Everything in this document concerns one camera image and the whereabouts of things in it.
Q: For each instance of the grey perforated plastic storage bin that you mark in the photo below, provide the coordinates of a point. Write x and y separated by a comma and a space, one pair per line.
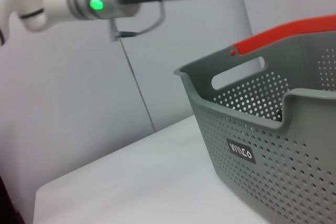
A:
262, 171

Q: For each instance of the dark brown furniture edge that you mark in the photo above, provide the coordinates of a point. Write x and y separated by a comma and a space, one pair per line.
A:
6, 208

